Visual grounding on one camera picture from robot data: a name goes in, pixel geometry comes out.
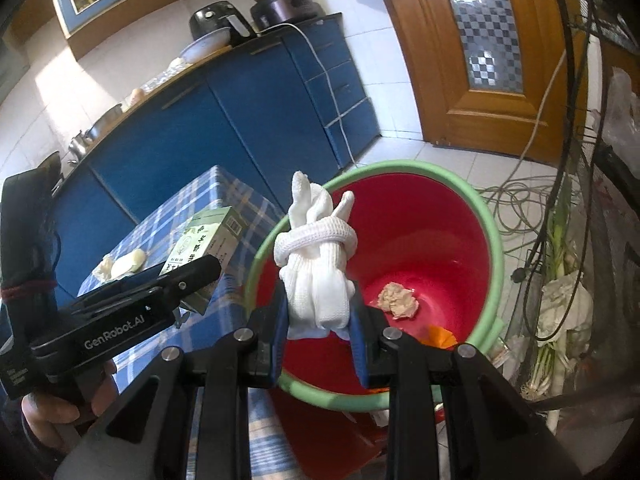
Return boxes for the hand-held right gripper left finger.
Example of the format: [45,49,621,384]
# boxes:
[52,280,289,480]

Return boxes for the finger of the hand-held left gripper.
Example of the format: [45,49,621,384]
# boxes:
[145,254,222,311]

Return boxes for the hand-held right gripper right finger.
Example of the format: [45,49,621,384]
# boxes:
[350,284,583,480]

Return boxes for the green cardboard box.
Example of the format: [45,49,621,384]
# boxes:
[159,206,243,317]

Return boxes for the white item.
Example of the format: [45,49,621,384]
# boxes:
[110,250,149,279]

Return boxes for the brown paper ball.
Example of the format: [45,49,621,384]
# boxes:
[376,282,419,320]

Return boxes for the small orange rag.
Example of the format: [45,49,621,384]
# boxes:
[429,326,458,348]

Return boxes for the white knotted glove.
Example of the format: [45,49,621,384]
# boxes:
[273,171,359,342]

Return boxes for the red basin with green rim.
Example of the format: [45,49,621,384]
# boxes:
[245,160,505,401]

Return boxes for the person's left hand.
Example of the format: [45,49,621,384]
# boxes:
[20,359,119,456]

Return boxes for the blue plaid tablecloth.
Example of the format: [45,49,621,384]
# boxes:
[75,164,311,480]

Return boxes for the blue kitchen base cabinet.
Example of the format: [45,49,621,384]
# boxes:
[50,12,383,281]

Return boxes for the steel kettle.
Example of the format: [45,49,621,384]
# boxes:
[67,130,93,161]

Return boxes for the steel basin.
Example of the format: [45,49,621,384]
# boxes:
[82,103,126,143]

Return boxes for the clear glass dishes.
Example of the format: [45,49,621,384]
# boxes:
[142,67,176,93]

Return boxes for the white crumpled plastic bag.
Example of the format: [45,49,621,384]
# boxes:
[540,270,593,346]

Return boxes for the white bowl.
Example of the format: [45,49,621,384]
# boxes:
[178,27,232,61]

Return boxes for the green onions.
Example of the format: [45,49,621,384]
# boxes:
[520,195,581,401]

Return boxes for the black air fryer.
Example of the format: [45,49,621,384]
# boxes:
[189,6,256,46]

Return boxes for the wooden door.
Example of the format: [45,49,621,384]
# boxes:
[377,0,591,166]

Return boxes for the dark rice cooker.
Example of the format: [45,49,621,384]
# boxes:
[250,0,325,31]

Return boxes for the clear plastic bag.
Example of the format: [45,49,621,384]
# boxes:
[600,67,640,176]

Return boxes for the grey cable coil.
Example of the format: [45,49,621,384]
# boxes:
[475,175,566,261]

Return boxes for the white power cable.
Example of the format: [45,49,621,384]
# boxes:
[257,22,368,168]

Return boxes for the thin white cable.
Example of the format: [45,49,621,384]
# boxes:
[515,50,566,161]

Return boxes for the black wire rack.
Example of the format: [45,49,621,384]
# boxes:
[550,0,640,411]

